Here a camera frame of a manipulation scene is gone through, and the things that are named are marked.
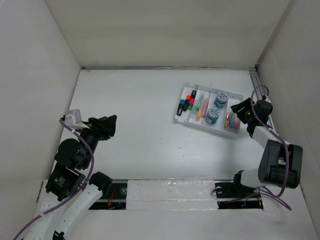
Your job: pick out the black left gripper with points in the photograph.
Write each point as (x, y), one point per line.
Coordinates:
(104, 126)

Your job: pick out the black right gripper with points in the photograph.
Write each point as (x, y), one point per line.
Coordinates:
(236, 107)

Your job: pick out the blue correction tape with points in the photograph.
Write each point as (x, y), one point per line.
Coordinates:
(231, 121)

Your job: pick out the pink correction tape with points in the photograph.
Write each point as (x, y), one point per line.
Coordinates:
(236, 122)

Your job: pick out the orange correction tape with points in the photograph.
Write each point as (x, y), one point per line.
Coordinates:
(226, 120)

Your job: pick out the purple cap pastel highlighter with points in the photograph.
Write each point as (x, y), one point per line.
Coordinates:
(204, 111)

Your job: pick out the blue cap pastel highlighter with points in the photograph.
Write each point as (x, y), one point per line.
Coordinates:
(201, 102)

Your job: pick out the yellow pastel highlighter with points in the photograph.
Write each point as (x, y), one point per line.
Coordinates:
(200, 113)

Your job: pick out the green cap pastel highlighter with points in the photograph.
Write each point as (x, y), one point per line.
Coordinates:
(194, 109)

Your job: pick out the pink cap black highlighter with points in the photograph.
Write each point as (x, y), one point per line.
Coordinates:
(192, 97)

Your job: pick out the green cap black highlighter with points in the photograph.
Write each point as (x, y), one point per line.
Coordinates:
(190, 107)

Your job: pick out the orange cap black highlighter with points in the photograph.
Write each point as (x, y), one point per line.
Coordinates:
(187, 98)

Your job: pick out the blue cap black highlighter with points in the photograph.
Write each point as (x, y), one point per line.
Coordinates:
(181, 107)

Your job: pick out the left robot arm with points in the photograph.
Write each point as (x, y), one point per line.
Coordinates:
(72, 186)

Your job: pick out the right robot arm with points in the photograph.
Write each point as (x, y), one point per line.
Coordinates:
(250, 179)

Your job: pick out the white compartment organizer tray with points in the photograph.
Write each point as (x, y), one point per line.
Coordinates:
(201, 124)

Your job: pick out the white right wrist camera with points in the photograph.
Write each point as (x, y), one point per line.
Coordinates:
(266, 98)

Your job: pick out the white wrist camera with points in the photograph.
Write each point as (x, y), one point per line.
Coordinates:
(266, 98)
(73, 119)

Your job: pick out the aluminium frame rail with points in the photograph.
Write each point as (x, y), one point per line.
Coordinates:
(276, 163)

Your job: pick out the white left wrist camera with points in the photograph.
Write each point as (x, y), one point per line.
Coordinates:
(73, 119)

